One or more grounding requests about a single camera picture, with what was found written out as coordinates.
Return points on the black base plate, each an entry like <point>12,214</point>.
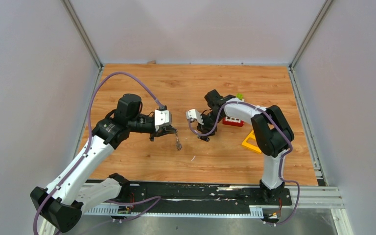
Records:
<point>200,198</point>

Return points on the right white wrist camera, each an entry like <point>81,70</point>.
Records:
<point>193,115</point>

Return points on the silver keyring with clips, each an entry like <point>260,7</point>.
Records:
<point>178,144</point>

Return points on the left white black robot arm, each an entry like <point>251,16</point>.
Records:
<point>62,202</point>

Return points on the red green toy brick car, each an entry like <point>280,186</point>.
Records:
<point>240,96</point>

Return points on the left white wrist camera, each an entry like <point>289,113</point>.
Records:
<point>162,118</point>

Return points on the red white toy block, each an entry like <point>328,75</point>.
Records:
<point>231,121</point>

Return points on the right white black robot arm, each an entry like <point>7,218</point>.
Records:
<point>272,132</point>

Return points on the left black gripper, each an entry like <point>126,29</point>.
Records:
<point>162,130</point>

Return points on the white slotted cable duct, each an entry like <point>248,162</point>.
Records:
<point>113,210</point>

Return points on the yellow triangular toy piece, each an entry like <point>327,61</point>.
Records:
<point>250,143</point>

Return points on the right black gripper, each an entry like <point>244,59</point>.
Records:
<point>204,128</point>

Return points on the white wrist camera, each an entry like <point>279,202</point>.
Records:
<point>193,115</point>
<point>162,118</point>

